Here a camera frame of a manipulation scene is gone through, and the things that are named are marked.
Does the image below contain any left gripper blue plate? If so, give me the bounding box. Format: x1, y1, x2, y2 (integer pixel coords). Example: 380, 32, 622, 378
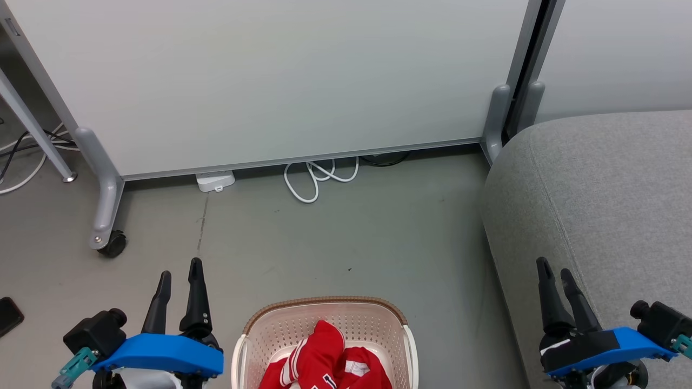
89, 258, 225, 389

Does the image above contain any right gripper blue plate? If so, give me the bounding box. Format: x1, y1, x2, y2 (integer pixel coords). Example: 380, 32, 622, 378
536, 257, 676, 389

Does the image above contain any red white garment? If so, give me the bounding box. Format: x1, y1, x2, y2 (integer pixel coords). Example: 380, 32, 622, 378
258, 320, 394, 389

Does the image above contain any grey fabric sofa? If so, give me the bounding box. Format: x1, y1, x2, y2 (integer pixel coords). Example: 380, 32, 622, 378
480, 110, 692, 389

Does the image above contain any black caster wheel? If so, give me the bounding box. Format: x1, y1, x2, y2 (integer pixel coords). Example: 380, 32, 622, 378
97, 230, 128, 258

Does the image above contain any white power strip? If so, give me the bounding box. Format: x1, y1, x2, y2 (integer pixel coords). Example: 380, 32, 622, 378
196, 170, 236, 193

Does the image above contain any grey partition foot with caster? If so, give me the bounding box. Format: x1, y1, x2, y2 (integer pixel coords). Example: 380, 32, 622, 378
74, 127, 126, 252

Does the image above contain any white perforated laundry basket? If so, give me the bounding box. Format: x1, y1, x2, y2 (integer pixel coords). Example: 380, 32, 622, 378
231, 296, 420, 389

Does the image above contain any black smartphone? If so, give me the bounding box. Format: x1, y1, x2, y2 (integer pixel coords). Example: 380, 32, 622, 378
0, 297, 25, 338

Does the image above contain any grey table leg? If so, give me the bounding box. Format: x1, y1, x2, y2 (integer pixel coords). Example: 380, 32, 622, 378
0, 68, 77, 183

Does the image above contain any large white partition board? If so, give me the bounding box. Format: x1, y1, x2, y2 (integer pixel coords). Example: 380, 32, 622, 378
0, 0, 543, 182

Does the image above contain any narrow white partition board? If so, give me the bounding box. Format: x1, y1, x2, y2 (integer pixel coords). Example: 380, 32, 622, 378
508, 0, 692, 136

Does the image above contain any teal left camera connector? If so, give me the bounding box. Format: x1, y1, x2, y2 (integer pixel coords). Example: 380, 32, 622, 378
52, 347, 98, 389

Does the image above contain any looped white cable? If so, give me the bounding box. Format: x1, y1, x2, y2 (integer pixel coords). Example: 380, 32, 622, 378
284, 157, 360, 204

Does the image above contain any black floor cable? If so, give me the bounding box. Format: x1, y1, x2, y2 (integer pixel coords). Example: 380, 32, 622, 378
0, 130, 76, 182

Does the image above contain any white floor cable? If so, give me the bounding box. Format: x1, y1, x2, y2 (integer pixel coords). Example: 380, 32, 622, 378
0, 123, 71, 195

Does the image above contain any black cable under partition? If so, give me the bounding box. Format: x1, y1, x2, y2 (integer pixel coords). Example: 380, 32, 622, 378
360, 152, 410, 167

